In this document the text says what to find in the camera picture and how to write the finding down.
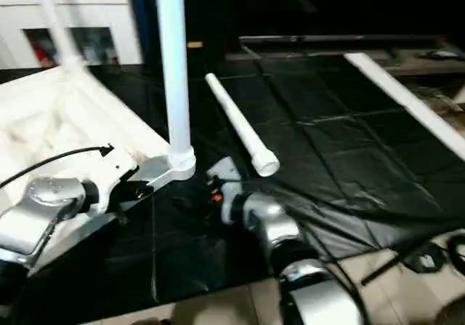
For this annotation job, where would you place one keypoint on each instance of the white plastic table top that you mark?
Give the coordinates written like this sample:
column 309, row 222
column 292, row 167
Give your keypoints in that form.
column 58, row 121

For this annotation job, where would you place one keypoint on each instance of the white plastic table leg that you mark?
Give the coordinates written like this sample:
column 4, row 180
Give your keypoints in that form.
column 174, row 63
column 240, row 118
column 54, row 19

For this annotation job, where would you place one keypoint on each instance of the black work mat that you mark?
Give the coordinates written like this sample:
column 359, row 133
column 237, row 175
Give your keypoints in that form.
column 349, row 165

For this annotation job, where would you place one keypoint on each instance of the small tan block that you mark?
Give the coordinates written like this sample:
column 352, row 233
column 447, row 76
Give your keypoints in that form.
column 195, row 45

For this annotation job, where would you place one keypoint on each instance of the red bottle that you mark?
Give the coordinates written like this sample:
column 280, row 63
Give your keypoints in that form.
column 43, row 49

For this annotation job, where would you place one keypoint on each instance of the white glass-door cabinet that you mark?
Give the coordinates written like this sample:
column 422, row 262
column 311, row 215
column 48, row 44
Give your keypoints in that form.
column 87, row 12

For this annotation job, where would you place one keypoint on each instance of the black metal stand tube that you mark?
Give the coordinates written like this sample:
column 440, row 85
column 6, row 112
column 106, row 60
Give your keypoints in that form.
column 396, row 259

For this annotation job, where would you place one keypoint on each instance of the white edge strip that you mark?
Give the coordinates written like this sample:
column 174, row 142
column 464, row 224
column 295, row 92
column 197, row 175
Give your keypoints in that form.
column 407, row 99

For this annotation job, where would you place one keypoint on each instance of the black box white label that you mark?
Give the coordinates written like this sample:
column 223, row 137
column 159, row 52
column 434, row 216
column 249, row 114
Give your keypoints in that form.
column 427, row 258

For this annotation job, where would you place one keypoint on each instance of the black metal rail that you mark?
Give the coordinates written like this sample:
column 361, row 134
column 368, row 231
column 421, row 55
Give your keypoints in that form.
column 341, row 41

